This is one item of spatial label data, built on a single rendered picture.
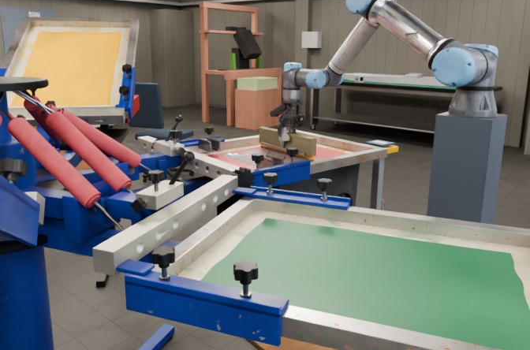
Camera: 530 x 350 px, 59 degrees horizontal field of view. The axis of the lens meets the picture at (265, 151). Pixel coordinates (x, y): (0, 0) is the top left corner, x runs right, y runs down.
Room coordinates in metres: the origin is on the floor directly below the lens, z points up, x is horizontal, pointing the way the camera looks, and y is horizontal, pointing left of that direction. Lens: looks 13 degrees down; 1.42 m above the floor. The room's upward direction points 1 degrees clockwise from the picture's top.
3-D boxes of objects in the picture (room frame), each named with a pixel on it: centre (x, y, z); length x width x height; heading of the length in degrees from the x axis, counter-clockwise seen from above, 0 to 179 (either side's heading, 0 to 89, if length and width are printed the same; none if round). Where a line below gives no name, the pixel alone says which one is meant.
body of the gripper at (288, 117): (1.99, -0.11, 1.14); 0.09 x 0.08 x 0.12; 40
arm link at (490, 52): (1.57, -0.70, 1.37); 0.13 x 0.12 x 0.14; 134
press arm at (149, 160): (1.61, 0.39, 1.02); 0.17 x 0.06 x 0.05; 129
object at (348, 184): (1.86, -0.21, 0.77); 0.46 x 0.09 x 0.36; 129
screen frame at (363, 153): (1.97, -0.05, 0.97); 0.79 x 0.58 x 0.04; 129
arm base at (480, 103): (1.58, -0.70, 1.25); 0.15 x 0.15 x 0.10
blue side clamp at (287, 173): (1.60, -0.04, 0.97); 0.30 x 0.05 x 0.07; 129
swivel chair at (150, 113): (4.96, 1.10, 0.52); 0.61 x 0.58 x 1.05; 139
